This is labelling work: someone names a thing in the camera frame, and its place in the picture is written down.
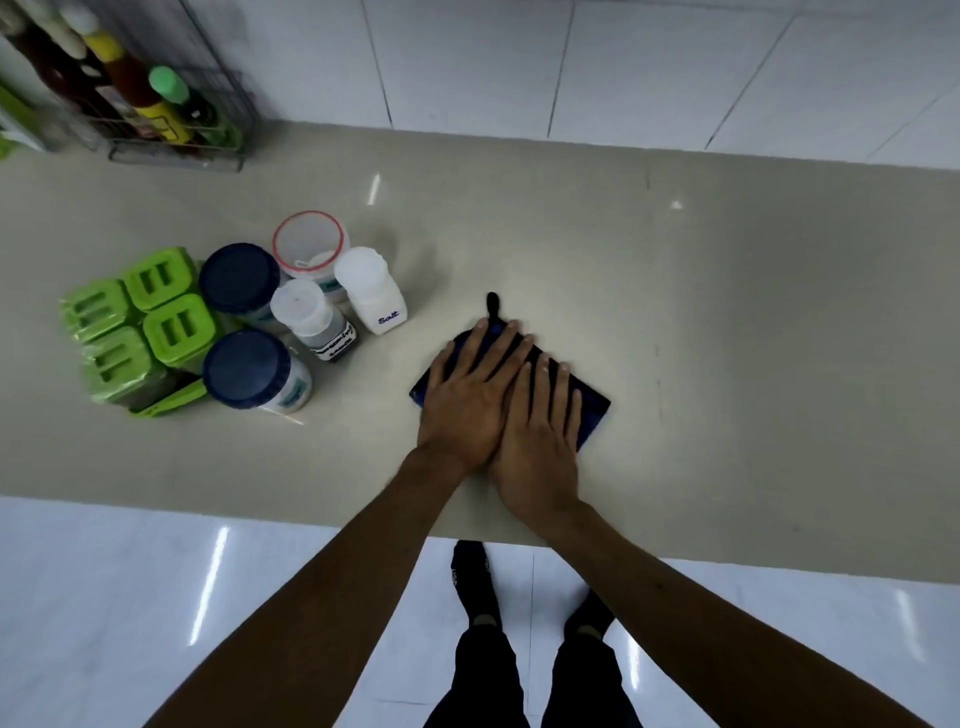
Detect green plastic packet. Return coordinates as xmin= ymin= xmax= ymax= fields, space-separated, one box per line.
xmin=0 ymin=81 xmax=49 ymax=163

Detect person's right forearm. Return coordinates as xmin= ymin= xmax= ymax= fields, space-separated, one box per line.
xmin=534 ymin=498 xmax=935 ymax=728

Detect clear container with red rim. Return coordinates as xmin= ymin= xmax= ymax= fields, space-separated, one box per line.
xmin=270 ymin=210 xmax=352 ymax=295

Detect person's left forearm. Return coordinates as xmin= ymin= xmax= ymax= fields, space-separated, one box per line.
xmin=141 ymin=445 xmax=469 ymax=728

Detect person's black left shoe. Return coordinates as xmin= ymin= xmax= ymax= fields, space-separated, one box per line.
xmin=450 ymin=539 xmax=504 ymax=633

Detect person's black shoe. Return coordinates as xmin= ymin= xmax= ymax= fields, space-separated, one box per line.
xmin=561 ymin=588 xmax=618 ymax=642
xmin=450 ymin=539 xmax=504 ymax=633

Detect green cap dark bottle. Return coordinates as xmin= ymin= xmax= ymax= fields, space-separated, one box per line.
xmin=147 ymin=65 xmax=243 ymax=153

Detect yellow cap sauce bottle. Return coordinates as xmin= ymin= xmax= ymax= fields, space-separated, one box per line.
xmin=58 ymin=3 xmax=193 ymax=147

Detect black wire rack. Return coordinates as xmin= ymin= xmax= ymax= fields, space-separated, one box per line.
xmin=72 ymin=0 xmax=261 ymax=174

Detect dark blue cloth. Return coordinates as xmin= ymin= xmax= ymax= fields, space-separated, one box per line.
xmin=408 ymin=291 xmax=612 ymax=456

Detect white cap dark sauce bottle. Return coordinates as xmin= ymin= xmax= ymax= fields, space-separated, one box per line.
xmin=0 ymin=0 xmax=121 ymax=144

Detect green spice jar tray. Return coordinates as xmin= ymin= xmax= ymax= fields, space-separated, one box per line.
xmin=130 ymin=377 xmax=211 ymax=420

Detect person's right hand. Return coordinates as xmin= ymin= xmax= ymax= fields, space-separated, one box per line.
xmin=487 ymin=352 xmax=588 ymax=528

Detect person's black right shoe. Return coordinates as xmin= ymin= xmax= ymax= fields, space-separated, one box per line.
xmin=561 ymin=588 xmax=618 ymax=642

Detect blue lid plastic jar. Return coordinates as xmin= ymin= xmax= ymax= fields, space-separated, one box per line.
xmin=198 ymin=243 xmax=285 ymax=329
xmin=201 ymin=329 xmax=314 ymax=414

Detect person's black trousers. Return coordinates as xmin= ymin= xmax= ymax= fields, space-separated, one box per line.
xmin=422 ymin=621 xmax=645 ymax=728

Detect person's left hand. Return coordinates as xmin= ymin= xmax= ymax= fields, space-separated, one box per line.
xmin=417 ymin=318 xmax=538 ymax=475

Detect white salt shaker bottle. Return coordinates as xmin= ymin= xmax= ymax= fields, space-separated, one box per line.
xmin=333 ymin=246 xmax=409 ymax=336

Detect white cap pepper bottle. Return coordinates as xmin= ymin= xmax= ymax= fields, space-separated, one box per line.
xmin=269 ymin=278 xmax=359 ymax=363

